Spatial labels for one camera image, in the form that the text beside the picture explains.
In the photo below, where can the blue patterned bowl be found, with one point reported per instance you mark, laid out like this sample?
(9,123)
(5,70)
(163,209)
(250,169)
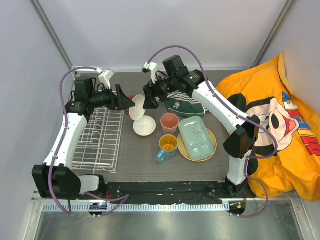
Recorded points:
(168,148)

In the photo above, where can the white slotted cable duct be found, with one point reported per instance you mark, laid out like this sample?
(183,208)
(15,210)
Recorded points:
(88,206)

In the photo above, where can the white wire dish rack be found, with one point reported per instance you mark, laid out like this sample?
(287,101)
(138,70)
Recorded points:
(99,143)

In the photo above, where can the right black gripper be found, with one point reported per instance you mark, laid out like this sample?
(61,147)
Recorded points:
(150,102)

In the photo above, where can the orange cartoon cloth bag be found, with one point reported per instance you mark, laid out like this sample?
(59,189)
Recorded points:
(287,151)

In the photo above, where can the yellow round plate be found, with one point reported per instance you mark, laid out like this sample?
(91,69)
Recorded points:
(183,150)

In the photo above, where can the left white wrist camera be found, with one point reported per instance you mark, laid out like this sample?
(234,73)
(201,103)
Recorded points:
(105,78)

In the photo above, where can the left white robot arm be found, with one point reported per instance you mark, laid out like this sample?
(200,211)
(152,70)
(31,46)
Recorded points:
(55,178)

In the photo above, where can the green striped towel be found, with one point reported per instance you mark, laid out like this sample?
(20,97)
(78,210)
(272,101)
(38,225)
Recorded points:
(182,105)

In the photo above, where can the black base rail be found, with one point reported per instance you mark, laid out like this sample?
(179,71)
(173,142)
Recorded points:
(172,192)

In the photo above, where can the orange bowl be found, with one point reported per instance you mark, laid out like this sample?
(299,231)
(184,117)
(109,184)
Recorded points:
(145,126)

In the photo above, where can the pink cup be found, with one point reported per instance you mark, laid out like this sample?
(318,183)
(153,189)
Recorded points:
(169,123)

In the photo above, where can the red patterned cup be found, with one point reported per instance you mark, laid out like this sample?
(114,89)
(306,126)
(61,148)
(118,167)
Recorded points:
(136,112)

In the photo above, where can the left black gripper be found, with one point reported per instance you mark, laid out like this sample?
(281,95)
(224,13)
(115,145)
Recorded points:
(123,102)

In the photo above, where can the light green divided tray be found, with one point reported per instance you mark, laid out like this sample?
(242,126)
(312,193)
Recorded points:
(196,138)

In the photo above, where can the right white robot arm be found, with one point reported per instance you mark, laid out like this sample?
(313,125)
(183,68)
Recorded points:
(242,129)

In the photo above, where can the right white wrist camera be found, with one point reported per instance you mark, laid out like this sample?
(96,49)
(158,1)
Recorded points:
(151,68)

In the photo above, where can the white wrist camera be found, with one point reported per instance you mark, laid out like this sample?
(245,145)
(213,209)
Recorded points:
(151,68)
(105,78)

